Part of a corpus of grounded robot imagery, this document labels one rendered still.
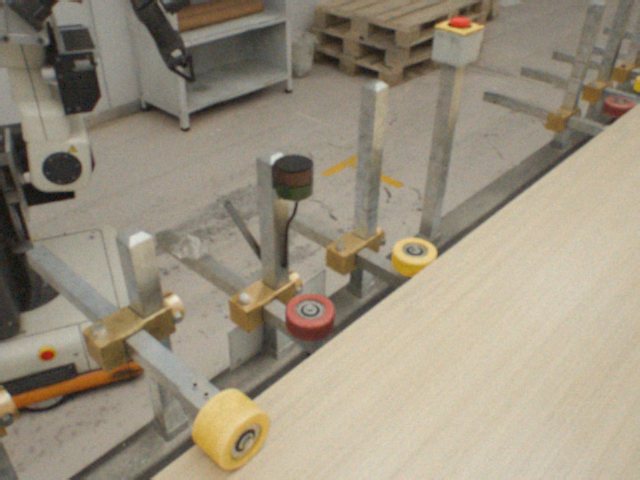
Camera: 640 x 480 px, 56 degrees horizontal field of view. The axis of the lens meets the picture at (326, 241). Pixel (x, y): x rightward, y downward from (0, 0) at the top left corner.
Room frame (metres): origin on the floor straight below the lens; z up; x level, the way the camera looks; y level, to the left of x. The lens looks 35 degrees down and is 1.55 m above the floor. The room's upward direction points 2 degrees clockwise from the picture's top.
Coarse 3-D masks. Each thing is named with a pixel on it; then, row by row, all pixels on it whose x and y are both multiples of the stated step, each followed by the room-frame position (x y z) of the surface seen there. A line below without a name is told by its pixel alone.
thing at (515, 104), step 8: (488, 96) 1.89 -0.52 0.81; (496, 96) 1.87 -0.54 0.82; (504, 96) 1.87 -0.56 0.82; (496, 104) 1.87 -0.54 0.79; (504, 104) 1.85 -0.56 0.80; (512, 104) 1.83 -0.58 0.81; (520, 104) 1.82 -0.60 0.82; (528, 104) 1.81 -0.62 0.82; (520, 112) 1.81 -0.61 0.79; (528, 112) 1.79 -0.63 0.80; (536, 112) 1.78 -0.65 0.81; (544, 112) 1.76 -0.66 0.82; (544, 120) 1.76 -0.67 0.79; (568, 120) 1.71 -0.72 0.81; (576, 120) 1.70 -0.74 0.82; (584, 120) 1.70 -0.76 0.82; (576, 128) 1.69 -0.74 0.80; (584, 128) 1.67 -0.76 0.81; (592, 128) 1.66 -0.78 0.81; (600, 128) 1.64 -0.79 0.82
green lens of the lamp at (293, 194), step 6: (276, 186) 0.78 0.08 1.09; (282, 186) 0.77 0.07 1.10; (306, 186) 0.78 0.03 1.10; (312, 186) 0.79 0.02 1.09; (276, 192) 0.78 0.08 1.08; (282, 192) 0.77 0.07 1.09; (288, 192) 0.77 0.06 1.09; (294, 192) 0.77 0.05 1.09; (300, 192) 0.77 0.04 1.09; (306, 192) 0.78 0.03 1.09; (312, 192) 0.79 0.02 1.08; (282, 198) 0.77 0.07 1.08; (288, 198) 0.77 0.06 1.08; (294, 198) 0.77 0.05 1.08; (300, 198) 0.77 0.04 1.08
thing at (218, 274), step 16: (160, 240) 0.97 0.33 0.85; (176, 240) 0.96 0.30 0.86; (176, 256) 0.94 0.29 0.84; (208, 256) 0.91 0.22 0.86; (208, 272) 0.87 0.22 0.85; (224, 272) 0.86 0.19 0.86; (224, 288) 0.84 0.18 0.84; (240, 288) 0.82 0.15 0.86; (272, 304) 0.78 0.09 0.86; (272, 320) 0.76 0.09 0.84; (288, 336) 0.73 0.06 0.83
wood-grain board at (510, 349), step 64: (576, 192) 1.13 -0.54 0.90; (448, 256) 0.88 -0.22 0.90; (512, 256) 0.89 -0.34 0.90; (576, 256) 0.89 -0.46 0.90; (384, 320) 0.70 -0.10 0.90; (448, 320) 0.71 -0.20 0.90; (512, 320) 0.71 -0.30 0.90; (576, 320) 0.72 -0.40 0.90; (320, 384) 0.57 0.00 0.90; (384, 384) 0.57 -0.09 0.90; (448, 384) 0.58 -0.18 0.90; (512, 384) 0.58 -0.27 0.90; (576, 384) 0.58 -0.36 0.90; (192, 448) 0.46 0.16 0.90; (320, 448) 0.47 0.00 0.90; (384, 448) 0.47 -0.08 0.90; (448, 448) 0.47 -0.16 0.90; (512, 448) 0.47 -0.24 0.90; (576, 448) 0.48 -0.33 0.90
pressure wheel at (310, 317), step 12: (300, 300) 0.74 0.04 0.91; (312, 300) 0.74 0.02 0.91; (324, 300) 0.74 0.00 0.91; (288, 312) 0.71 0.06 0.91; (300, 312) 0.71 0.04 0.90; (312, 312) 0.71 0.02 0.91; (324, 312) 0.71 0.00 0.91; (288, 324) 0.70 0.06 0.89; (300, 324) 0.68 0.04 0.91; (312, 324) 0.68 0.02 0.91; (324, 324) 0.69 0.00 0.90; (300, 336) 0.68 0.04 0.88; (312, 336) 0.68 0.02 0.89; (324, 336) 0.69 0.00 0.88
